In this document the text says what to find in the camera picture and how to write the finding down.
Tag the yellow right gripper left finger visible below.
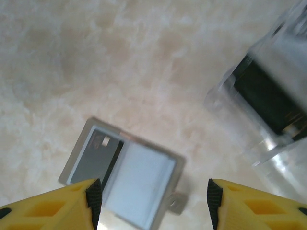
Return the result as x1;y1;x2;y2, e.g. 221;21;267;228
0;178;103;230

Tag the dark grey credit card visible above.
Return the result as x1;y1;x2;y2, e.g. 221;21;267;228
67;127;125;190

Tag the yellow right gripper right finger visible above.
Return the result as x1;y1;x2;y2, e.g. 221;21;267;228
207;178;307;230

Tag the clear acrylic card stand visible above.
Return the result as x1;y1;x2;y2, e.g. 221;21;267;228
203;0;307;199

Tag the black credit card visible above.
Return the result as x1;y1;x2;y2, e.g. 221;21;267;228
231;54;305;143

